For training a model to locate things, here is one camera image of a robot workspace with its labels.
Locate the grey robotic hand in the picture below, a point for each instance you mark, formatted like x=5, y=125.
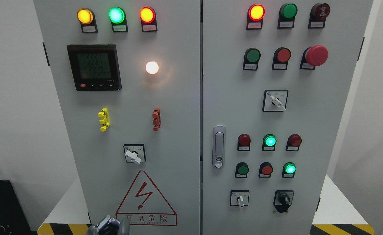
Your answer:
x=110, y=226

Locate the white rotary switch door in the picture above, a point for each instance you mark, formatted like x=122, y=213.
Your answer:
x=134, y=153

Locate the yellow indicator light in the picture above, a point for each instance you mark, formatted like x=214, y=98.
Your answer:
x=87, y=20

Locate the red electric hazard sticker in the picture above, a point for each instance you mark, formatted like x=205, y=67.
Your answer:
x=145, y=205

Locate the black box with antenna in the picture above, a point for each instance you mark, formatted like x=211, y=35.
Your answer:
x=12, y=218

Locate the yellow terminal clip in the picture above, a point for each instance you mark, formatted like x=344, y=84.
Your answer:
x=104, y=119

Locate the red terminal clip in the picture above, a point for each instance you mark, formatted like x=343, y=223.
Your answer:
x=156, y=119

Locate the green push button lower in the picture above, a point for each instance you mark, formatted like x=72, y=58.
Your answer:
x=241, y=170

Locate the left grey cabinet door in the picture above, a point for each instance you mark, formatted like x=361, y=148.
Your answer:
x=173, y=152

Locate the grey cabinet door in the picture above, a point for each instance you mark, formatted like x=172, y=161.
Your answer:
x=173, y=152
x=233, y=97

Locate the black digital power meter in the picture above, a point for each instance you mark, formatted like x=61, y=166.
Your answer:
x=94, y=67

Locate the dark red indicator left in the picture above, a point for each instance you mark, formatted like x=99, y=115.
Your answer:
x=243, y=142

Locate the dark red indicator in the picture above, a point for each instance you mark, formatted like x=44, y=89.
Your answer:
x=293, y=142
x=243, y=142

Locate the small clear lamp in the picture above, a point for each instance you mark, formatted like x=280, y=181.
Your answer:
x=152, y=67

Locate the red push button lower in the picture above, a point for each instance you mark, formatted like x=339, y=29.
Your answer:
x=265, y=170

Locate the red push button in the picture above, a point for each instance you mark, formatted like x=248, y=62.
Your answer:
x=280, y=59
x=265, y=170

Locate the lit green indicator middle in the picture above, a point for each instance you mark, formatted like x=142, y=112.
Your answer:
x=269, y=142

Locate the lit green push button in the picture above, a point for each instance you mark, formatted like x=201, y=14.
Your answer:
x=289, y=170

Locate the dark red indicator right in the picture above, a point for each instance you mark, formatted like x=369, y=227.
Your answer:
x=293, y=142

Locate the green indicator light top left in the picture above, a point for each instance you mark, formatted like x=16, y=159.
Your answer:
x=118, y=19

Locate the red indicator light top left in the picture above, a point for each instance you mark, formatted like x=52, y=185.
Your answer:
x=148, y=19

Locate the green push button upper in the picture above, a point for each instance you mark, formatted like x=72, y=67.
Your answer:
x=251, y=59

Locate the right grey cabinet door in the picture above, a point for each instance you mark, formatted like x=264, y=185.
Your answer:
x=233, y=97

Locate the white platform with hazard stripes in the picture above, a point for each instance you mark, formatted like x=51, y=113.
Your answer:
x=334, y=216

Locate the red push button upper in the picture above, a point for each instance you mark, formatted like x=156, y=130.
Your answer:
x=280, y=59

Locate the lit red indicator right door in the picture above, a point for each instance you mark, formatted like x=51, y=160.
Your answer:
x=255, y=15

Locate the red emergency stop button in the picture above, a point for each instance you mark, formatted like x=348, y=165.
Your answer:
x=314, y=56

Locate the green indicator top right door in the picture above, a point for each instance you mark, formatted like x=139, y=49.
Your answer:
x=287, y=15

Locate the dark red buzzer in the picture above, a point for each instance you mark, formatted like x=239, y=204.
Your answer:
x=318, y=15

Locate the white rotary switch lower right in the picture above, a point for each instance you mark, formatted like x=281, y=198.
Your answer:
x=239, y=198

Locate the white rotary switch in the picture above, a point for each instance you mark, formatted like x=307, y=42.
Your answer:
x=275, y=100
x=239, y=198

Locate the silver door handle lock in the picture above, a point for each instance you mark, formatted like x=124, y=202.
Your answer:
x=218, y=146

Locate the black rotary switch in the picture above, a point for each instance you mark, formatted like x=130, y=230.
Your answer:
x=283, y=200

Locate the white rotary switch upper right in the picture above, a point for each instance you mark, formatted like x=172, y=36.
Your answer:
x=275, y=100

